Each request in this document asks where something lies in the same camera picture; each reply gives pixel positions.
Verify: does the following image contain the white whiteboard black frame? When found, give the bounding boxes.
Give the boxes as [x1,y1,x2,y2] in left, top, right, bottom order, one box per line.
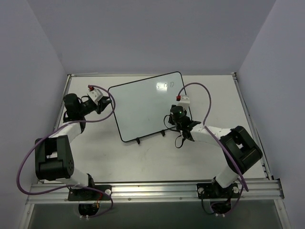
[108,72,184,143]

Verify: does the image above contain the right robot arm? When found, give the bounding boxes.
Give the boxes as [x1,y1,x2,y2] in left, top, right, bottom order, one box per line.
[169,105,263,197]

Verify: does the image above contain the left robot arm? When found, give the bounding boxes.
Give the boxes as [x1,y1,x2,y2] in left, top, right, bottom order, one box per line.
[35,89,111,200]

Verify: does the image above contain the black whiteboard stand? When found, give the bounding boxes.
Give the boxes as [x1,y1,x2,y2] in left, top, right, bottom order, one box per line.
[135,130,165,145]

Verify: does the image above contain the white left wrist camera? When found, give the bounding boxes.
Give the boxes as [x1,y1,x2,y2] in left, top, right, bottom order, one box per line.
[87,87,103,105]

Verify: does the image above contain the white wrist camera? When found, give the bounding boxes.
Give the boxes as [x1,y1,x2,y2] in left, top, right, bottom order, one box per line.
[87,87,103,105]
[176,95,190,111]

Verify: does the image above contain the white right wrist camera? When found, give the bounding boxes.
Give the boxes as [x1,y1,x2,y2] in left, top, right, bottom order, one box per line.
[176,95,190,111]

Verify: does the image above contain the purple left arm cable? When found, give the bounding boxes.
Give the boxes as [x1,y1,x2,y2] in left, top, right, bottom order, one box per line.
[16,84,116,219]

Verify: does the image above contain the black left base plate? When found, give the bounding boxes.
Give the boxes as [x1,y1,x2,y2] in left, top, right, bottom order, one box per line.
[68,185,112,201]

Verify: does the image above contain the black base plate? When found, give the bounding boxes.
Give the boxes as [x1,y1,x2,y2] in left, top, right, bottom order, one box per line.
[196,182,240,199]
[68,185,112,201]

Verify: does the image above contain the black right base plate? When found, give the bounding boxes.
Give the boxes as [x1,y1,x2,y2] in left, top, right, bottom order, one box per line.
[196,182,240,199]

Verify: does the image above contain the aluminium front rail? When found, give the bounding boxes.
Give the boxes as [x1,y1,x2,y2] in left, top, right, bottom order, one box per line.
[26,179,284,204]

